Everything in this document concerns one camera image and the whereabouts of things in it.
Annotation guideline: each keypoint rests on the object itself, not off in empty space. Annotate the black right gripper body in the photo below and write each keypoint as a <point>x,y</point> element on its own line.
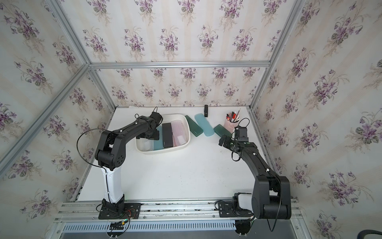
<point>229,143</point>

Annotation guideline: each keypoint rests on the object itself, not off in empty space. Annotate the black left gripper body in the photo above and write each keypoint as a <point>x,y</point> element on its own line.
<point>153,136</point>

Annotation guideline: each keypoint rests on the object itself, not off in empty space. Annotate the teal pencil case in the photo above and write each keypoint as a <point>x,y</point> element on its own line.
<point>158,144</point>

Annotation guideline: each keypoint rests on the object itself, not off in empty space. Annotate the dark green pencil case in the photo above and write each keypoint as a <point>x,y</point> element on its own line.
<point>195,129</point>
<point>222,131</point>

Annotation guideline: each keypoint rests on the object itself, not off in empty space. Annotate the black pencil case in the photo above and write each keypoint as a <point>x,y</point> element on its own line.
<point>167,135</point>

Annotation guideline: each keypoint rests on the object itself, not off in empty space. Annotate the white plastic storage box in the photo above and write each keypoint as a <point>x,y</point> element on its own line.
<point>181,133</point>

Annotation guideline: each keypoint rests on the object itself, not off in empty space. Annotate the clear frosted pencil case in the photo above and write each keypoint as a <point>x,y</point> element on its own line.
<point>145,144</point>
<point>181,133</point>

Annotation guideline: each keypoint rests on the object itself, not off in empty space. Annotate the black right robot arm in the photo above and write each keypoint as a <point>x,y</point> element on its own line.
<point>270,198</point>

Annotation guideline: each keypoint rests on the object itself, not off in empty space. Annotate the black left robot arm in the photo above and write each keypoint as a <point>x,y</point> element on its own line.
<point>111,152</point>

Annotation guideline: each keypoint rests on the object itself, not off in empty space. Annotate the light blue pencil case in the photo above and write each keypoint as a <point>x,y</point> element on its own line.
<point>204,124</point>

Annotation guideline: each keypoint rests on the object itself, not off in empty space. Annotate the pink pen cup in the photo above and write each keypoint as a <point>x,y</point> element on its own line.
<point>232,121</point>

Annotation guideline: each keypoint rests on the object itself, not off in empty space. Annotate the small black device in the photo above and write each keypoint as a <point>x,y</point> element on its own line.
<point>206,111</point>

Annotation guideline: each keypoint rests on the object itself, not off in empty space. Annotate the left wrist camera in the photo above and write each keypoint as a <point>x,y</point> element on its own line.
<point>157,117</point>

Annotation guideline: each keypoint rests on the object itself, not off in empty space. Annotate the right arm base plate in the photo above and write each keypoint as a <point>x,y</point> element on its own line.
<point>227,210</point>

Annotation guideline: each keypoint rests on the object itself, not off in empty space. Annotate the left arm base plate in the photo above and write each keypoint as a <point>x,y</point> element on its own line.
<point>119,211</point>

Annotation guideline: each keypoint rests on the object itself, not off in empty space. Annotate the aluminium rail frame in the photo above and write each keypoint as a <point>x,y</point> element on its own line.
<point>164,216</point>

